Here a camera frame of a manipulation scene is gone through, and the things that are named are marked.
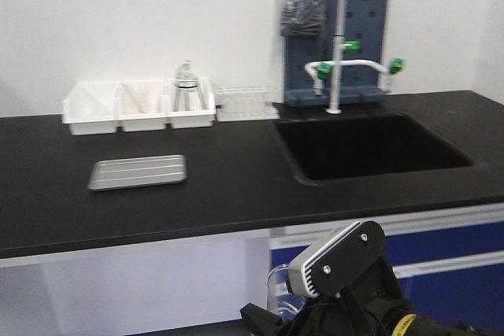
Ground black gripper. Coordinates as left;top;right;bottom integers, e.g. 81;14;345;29
239;257;413;335

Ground clear glass beaker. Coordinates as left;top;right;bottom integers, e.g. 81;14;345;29
265;264;305;320

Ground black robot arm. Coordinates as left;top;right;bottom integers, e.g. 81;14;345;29
240;257;503;335

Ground silver metal tray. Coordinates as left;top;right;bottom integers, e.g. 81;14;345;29
87;154;187;191

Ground blue cabinet drawers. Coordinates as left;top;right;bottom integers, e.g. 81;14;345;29
269;204;504;329

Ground black sink basin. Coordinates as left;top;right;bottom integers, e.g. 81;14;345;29
274;113;474;186

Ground white test tube rack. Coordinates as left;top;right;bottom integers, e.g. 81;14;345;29
215;87;279;122

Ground white lab faucet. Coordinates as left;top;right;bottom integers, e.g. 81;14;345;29
304;0;405;114

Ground white right storage bin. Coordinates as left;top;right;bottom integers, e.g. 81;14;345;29
161;78;216;128

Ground white storage bin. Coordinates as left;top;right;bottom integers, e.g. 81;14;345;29
161;78;216;128
62;83;119;135
113;80;166;132

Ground blue-grey pegboard drying rack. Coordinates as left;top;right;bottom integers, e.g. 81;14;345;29
283;0;387;107

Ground glass alcohol lamp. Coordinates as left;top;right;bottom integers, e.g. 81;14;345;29
176;61;198;89

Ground white middle storage bin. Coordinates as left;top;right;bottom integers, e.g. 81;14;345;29
113;80;166;132

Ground white left storage bin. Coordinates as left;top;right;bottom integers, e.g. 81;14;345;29
62;83;119;135

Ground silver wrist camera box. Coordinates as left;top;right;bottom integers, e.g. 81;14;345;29
287;220;386;298

